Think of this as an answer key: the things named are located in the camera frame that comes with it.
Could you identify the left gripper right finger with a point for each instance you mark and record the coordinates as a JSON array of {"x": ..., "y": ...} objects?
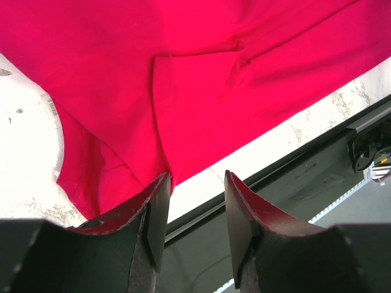
[{"x": 299, "y": 259}]

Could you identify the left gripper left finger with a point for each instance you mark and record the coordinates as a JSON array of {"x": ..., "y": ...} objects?
[{"x": 118, "y": 251}]

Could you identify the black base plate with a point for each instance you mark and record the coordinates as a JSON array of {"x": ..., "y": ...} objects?
[{"x": 317, "y": 182}]

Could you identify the red t shirt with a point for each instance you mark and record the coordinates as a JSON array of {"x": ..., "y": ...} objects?
[{"x": 146, "y": 87}]

